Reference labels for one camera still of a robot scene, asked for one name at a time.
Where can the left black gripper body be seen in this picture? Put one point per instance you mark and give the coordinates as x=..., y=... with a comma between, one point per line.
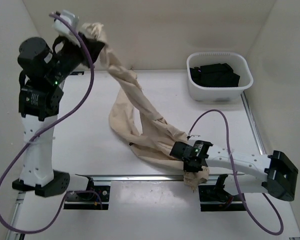
x=70, y=57

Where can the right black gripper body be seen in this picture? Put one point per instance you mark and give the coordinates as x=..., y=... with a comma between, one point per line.
x=189, y=168

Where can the beige trousers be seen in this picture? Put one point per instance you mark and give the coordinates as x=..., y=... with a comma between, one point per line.
x=132, y=116

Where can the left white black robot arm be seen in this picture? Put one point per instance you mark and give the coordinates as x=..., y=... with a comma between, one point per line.
x=41, y=89

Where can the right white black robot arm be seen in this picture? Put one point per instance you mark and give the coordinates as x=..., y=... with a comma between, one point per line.
x=274, y=174

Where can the black folded trousers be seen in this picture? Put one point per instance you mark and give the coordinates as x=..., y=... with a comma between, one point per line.
x=219, y=75

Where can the small black label sticker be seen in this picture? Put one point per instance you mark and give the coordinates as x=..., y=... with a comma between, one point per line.
x=77, y=73

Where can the white plastic basket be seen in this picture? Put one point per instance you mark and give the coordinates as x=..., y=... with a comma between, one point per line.
x=235, y=60

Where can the front aluminium rail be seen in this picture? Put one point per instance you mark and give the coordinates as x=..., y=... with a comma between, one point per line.
x=140, y=178

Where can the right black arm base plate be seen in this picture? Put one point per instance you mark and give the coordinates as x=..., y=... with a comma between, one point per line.
x=214, y=198

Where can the right aluminium rail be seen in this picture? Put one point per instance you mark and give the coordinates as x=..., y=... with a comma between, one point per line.
x=253, y=125

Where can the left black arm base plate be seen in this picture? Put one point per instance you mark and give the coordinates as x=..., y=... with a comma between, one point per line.
x=89, y=201

